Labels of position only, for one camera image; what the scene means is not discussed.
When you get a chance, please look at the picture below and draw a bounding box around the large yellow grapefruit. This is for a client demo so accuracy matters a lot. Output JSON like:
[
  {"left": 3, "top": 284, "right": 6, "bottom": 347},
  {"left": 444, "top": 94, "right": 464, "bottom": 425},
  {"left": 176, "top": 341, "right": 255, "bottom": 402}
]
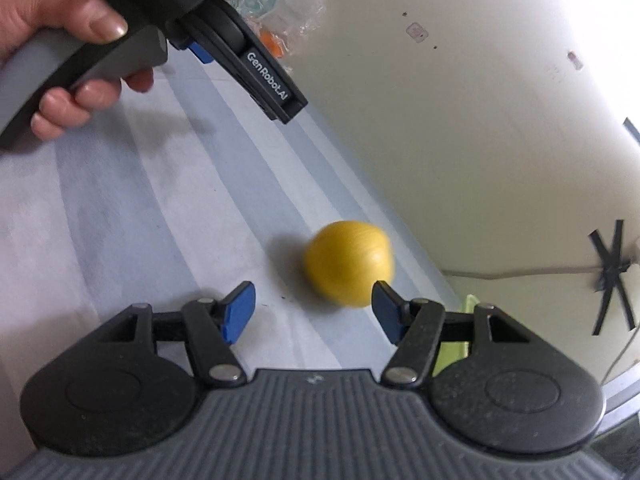
[{"left": 303, "top": 220, "right": 395, "bottom": 308}]

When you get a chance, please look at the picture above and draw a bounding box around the person left hand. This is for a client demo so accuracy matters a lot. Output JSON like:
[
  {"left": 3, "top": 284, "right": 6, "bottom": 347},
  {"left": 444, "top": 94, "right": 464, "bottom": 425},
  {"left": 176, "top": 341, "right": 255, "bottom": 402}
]
[{"left": 0, "top": 0, "right": 156, "bottom": 142}]

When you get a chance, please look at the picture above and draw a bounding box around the orange fruit in bag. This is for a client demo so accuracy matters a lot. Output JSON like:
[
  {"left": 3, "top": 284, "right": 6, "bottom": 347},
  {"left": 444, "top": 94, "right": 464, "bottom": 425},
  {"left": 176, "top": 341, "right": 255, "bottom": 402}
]
[{"left": 259, "top": 29, "right": 286, "bottom": 58}]

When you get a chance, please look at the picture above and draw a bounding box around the green plastic basket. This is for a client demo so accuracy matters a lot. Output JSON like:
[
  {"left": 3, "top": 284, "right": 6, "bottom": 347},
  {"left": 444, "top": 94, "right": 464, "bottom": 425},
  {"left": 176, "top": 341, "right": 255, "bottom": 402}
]
[{"left": 433, "top": 295, "right": 480, "bottom": 376}]

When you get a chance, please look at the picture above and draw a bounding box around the frosted glass sliding door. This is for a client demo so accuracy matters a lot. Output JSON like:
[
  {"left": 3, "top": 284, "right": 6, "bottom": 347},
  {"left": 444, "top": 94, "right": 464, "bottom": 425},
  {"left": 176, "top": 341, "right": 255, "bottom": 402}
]
[{"left": 591, "top": 363, "right": 640, "bottom": 479}]

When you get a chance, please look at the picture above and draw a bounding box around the black tape cross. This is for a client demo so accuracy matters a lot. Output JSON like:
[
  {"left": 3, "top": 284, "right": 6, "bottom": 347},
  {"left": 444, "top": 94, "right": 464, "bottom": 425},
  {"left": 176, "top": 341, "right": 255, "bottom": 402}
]
[{"left": 589, "top": 219, "right": 637, "bottom": 336}]

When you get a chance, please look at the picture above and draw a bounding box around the striped blue bed sheet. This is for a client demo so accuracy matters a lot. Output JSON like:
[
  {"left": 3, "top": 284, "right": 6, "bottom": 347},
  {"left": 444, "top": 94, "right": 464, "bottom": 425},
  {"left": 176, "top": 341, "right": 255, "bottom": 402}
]
[{"left": 1, "top": 52, "right": 460, "bottom": 470}]

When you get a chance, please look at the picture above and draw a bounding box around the black tape strip upper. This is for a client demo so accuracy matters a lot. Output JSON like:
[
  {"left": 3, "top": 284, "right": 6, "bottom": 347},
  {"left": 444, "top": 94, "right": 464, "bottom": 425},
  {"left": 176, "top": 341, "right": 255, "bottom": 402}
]
[{"left": 623, "top": 118, "right": 640, "bottom": 143}]

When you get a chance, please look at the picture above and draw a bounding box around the grey cable on wall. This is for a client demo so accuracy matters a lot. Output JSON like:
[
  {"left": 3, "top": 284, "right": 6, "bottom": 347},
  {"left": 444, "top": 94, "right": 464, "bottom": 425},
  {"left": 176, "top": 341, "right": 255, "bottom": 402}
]
[{"left": 439, "top": 263, "right": 601, "bottom": 281}]

